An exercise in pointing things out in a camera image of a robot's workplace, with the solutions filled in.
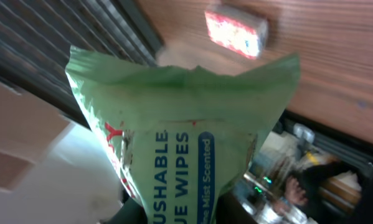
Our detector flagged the person in background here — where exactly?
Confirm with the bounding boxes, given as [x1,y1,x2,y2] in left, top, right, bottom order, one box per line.
[269,161,373,223]

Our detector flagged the grey plastic shopping basket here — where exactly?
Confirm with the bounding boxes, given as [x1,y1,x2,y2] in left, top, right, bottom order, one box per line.
[0,0,163,126]

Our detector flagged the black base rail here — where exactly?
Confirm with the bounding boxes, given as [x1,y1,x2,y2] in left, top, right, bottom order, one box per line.
[273,110,373,175]

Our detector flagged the red white small box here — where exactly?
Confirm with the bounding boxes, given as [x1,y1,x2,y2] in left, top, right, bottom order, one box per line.
[204,4,269,59]

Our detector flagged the teal tissue pack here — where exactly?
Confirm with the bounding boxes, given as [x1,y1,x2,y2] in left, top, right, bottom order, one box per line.
[65,47,300,223]

